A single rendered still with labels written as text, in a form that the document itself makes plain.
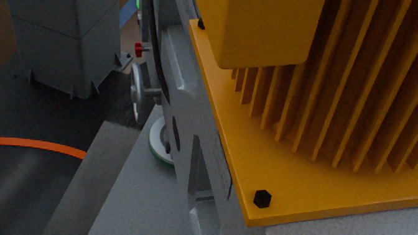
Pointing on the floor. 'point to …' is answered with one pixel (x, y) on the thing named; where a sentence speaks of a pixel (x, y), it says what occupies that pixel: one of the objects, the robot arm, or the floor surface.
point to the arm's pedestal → (68, 42)
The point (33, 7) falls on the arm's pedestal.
